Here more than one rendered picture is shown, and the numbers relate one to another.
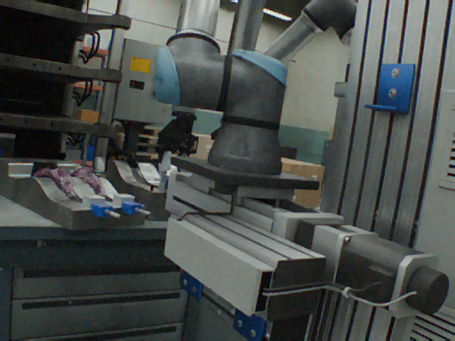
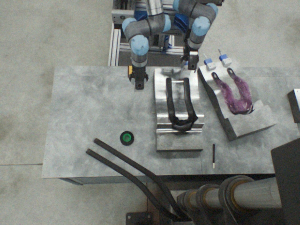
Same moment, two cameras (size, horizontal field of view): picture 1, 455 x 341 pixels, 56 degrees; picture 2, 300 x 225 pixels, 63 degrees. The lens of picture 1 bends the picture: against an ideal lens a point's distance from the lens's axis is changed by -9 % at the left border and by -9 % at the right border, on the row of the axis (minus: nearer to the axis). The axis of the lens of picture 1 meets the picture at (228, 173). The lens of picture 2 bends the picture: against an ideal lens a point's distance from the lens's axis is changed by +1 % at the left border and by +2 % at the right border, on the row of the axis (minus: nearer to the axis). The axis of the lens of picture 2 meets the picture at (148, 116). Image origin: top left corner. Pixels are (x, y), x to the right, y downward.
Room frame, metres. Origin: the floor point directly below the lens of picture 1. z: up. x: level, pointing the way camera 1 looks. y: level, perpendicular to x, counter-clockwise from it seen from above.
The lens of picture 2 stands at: (2.22, 0.38, 2.16)
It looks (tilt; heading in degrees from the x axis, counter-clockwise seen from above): 69 degrees down; 207
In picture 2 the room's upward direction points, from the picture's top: 9 degrees clockwise
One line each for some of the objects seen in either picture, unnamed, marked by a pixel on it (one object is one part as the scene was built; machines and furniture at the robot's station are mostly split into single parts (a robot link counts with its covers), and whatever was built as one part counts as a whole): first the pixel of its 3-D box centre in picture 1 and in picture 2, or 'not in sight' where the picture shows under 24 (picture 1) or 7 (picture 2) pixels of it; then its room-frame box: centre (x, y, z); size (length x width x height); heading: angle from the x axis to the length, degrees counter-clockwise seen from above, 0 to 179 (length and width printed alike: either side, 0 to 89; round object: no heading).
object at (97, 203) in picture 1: (103, 210); (222, 56); (1.15, 0.31, 0.86); 0.13 x 0.05 x 0.05; 54
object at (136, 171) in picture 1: (153, 171); (180, 101); (1.62, 0.26, 0.92); 0.35 x 0.16 x 0.09; 37
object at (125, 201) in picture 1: (133, 209); (207, 61); (1.24, 0.24, 0.86); 0.13 x 0.05 x 0.05; 54
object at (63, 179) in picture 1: (67, 175); (236, 92); (1.35, 0.49, 0.90); 0.26 x 0.18 x 0.08; 54
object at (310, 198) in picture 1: (271, 184); not in sight; (6.66, -0.63, 0.37); 1.20 x 0.82 x 0.74; 45
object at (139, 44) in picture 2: not in sight; (139, 48); (1.67, 0.00, 1.25); 0.09 x 0.08 x 0.11; 56
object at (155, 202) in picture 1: (151, 185); (177, 107); (1.63, 0.27, 0.87); 0.50 x 0.26 x 0.14; 37
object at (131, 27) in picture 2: not in sight; (135, 30); (1.60, -0.07, 1.25); 0.11 x 0.11 x 0.08; 56
